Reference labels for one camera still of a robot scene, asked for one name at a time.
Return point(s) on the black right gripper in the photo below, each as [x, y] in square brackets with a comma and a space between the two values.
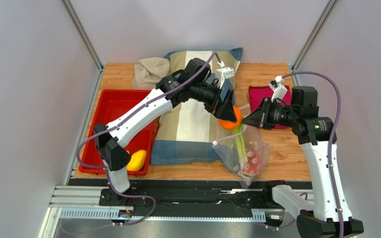
[264, 114]

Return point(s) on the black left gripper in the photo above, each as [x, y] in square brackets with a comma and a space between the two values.
[222, 110]

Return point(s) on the green celery bunch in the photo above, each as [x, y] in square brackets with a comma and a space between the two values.
[238, 133]

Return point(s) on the clear zip top bag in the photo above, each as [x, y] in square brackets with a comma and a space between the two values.
[225, 147]

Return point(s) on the yellow mango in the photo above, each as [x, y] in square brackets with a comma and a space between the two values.
[137, 160]

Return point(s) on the watermelon slice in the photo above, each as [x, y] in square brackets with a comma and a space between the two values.
[254, 165]

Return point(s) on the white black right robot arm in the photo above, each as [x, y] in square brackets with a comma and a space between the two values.
[329, 215]

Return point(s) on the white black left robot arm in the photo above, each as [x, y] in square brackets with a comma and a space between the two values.
[182, 85]

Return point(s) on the striped beige blue pillow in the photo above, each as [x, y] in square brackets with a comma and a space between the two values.
[186, 132]

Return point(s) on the beige bucket hat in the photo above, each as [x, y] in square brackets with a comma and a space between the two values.
[148, 72]

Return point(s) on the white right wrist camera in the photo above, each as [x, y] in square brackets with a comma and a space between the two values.
[278, 88]

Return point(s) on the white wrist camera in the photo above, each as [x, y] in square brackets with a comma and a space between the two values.
[278, 88]
[224, 73]

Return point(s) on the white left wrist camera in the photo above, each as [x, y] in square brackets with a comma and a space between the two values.
[224, 73]

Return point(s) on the aluminium frame rail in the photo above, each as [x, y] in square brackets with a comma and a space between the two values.
[86, 208]

